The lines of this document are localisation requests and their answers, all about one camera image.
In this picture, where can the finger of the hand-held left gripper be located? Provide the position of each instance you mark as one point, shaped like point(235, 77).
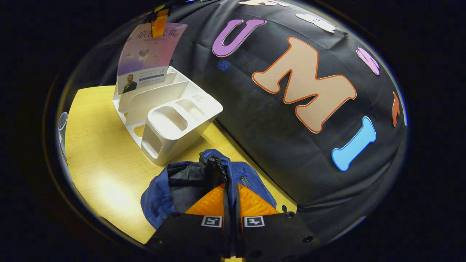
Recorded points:
point(159, 25)

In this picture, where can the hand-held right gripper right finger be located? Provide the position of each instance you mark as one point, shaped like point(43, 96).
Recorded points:
point(276, 236)

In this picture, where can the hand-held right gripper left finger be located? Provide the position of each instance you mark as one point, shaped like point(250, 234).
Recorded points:
point(189, 236)

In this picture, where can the blue schoolbag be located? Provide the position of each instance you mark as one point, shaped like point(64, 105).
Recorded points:
point(156, 203)

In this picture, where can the white plastic bookshelf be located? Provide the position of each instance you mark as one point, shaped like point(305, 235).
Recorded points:
point(174, 142)

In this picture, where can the black backdrop cloth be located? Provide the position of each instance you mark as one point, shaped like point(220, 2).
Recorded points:
point(273, 153)

